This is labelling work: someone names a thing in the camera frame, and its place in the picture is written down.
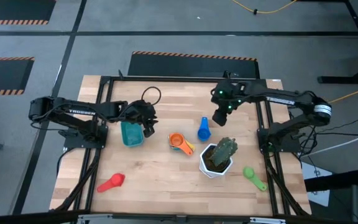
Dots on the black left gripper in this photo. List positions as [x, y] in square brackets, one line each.
[141, 112]

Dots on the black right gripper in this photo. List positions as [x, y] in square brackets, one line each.
[221, 116]

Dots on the blue measuring cup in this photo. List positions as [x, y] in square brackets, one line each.
[204, 133]

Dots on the orange measuring cup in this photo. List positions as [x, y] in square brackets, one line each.
[176, 140]

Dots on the yellow measuring cup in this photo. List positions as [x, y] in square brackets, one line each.
[191, 145]

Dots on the red measuring cup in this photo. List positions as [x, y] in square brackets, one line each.
[115, 180]

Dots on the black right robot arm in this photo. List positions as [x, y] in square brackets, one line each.
[284, 100]

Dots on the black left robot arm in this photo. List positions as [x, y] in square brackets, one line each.
[82, 111]

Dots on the green measuring cup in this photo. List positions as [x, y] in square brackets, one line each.
[249, 172]

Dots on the green cactus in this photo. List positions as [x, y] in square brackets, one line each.
[225, 151]

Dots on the brown potting soil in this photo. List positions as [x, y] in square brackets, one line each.
[208, 158]

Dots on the white hexagonal planter pot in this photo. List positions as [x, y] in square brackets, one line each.
[205, 171]

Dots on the black hazard-striped floor mat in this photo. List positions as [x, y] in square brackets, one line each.
[2, 76]
[11, 9]
[191, 67]

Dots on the white paper sheet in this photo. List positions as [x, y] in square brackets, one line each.
[309, 171]

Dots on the black metal floor stand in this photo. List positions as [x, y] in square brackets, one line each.
[337, 80]

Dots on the black aluminium table frame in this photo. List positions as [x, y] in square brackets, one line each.
[182, 79]

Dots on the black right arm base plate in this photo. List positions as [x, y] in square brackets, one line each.
[287, 146]

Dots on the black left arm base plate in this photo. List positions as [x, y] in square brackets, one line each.
[73, 141]

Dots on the silver rail bracket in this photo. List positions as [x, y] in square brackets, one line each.
[95, 218]
[267, 221]

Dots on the black front rail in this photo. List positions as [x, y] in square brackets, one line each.
[26, 217]

